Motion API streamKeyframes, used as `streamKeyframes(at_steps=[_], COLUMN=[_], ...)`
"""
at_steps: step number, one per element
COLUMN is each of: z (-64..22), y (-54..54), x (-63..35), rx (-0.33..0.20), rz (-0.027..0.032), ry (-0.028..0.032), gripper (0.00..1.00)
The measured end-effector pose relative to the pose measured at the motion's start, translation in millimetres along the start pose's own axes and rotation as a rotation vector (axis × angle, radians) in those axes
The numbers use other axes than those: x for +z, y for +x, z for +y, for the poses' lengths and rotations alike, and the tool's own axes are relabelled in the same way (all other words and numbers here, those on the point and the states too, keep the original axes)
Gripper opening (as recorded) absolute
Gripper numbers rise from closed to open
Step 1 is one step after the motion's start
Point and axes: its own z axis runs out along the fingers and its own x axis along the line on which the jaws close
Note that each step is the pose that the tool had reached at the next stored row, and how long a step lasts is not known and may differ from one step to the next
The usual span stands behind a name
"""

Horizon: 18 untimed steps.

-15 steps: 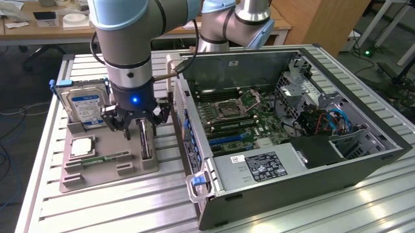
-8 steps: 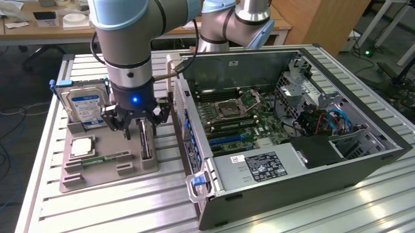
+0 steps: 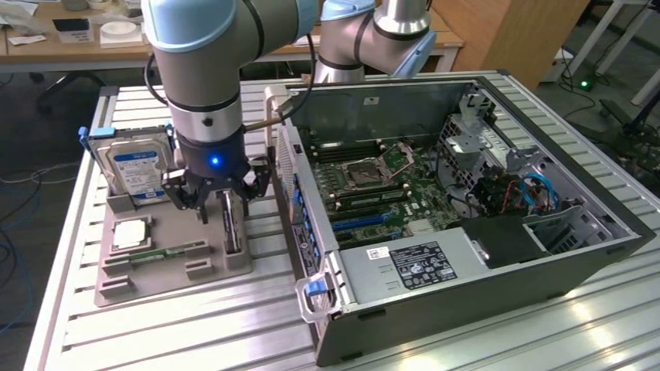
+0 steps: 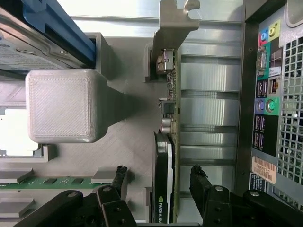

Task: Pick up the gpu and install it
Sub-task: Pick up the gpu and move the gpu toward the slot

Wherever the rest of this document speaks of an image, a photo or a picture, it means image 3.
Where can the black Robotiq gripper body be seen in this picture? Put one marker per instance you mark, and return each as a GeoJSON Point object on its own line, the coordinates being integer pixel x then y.
{"type": "Point", "coordinates": [214, 162]}

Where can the graphics card with metal bracket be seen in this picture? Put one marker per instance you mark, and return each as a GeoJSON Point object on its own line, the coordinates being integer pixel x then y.
{"type": "Point", "coordinates": [232, 232]}

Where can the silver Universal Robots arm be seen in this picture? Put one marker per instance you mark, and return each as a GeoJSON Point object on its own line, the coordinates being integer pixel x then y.
{"type": "Point", "coordinates": [202, 77]}

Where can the hard disk in blue caddy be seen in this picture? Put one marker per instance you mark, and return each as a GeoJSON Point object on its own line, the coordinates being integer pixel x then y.
{"type": "Point", "coordinates": [128, 170]}

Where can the silver CPU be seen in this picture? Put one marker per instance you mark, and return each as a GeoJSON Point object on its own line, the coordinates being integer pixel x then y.
{"type": "Point", "coordinates": [128, 233]}

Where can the green RAM stick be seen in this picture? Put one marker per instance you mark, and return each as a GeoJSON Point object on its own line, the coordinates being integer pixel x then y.
{"type": "Point", "coordinates": [164, 253]}

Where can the black installed RAM stick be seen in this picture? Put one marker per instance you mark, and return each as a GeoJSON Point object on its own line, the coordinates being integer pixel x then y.
{"type": "Point", "coordinates": [371, 198]}

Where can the grey parts rack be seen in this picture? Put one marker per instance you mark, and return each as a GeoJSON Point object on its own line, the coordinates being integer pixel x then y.
{"type": "Point", "coordinates": [170, 284]}

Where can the open socket cover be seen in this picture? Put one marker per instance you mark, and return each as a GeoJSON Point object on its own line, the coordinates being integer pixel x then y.
{"type": "Point", "coordinates": [399, 158]}

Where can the blue case latch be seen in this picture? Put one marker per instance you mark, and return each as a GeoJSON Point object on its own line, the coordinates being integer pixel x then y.
{"type": "Point", "coordinates": [315, 290]}

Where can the green motherboard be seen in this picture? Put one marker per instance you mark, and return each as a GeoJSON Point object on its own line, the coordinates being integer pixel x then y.
{"type": "Point", "coordinates": [423, 193]}

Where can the grey power supply unit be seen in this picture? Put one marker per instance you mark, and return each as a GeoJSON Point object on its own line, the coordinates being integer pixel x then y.
{"type": "Point", "coordinates": [371, 278]}

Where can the white flat box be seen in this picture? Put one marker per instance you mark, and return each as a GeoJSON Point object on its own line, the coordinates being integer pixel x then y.
{"type": "Point", "coordinates": [122, 43]}

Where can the black office chair base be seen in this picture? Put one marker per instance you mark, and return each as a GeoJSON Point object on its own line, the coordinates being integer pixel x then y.
{"type": "Point", "coordinates": [62, 83]}

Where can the white round dish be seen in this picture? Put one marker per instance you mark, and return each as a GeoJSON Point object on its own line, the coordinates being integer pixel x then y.
{"type": "Point", "coordinates": [119, 29]}

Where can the metal disk bay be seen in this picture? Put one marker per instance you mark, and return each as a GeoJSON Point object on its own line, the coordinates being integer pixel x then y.
{"type": "Point", "coordinates": [464, 154]}

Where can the wooden desk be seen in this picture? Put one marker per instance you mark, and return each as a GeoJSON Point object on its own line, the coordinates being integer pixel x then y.
{"type": "Point", "coordinates": [51, 54]}

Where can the white box with black top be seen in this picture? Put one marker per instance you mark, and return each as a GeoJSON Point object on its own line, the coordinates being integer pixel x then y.
{"type": "Point", "coordinates": [75, 35]}

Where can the white tape roll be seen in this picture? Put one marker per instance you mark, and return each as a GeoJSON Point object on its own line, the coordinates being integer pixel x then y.
{"type": "Point", "coordinates": [99, 4]}

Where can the white paper slip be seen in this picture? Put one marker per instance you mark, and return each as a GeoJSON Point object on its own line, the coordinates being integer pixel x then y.
{"type": "Point", "coordinates": [26, 39]}

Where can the grey cup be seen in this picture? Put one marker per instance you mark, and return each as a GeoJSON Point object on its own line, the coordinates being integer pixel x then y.
{"type": "Point", "coordinates": [75, 4]}

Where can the open black PC case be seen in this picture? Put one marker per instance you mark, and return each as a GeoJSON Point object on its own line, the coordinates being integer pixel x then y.
{"type": "Point", "coordinates": [464, 309]}

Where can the clear plastic bag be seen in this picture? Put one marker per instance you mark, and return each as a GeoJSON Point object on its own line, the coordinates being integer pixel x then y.
{"type": "Point", "coordinates": [20, 19]}

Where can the wooden cabinet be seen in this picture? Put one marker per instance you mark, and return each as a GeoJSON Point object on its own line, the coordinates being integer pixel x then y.
{"type": "Point", "coordinates": [515, 38]}

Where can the black device with green light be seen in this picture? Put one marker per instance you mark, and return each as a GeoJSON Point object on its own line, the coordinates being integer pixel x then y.
{"type": "Point", "coordinates": [584, 83]}

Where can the black floor stand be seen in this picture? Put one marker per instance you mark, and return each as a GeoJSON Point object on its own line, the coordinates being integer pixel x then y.
{"type": "Point", "coordinates": [619, 112]}

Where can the white desk leg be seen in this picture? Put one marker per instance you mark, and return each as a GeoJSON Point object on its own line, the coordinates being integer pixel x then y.
{"type": "Point", "coordinates": [592, 38]}

